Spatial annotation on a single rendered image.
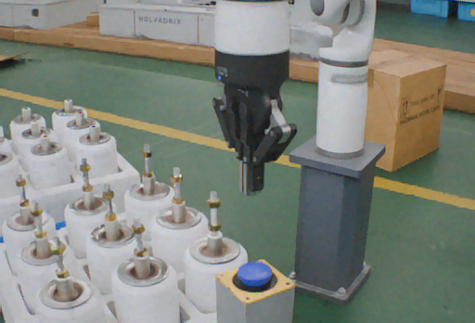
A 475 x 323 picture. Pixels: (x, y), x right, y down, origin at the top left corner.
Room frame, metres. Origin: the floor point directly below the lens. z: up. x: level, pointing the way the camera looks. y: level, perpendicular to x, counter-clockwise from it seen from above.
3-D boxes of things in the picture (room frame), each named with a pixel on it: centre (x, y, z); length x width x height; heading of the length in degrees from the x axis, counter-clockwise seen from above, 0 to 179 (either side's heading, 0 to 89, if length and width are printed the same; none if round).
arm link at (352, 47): (1.02, -0.19, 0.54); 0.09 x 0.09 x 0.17; 20
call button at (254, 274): (0.57, -0.02, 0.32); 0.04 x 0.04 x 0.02
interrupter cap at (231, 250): (0.74, 0.04, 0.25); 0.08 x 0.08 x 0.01
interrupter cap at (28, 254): (0.72, 0.30, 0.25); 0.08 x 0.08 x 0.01
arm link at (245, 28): (0.59, -0.03, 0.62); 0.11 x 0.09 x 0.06; 122
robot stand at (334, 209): (1.02, -0.19, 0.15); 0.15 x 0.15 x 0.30; 57
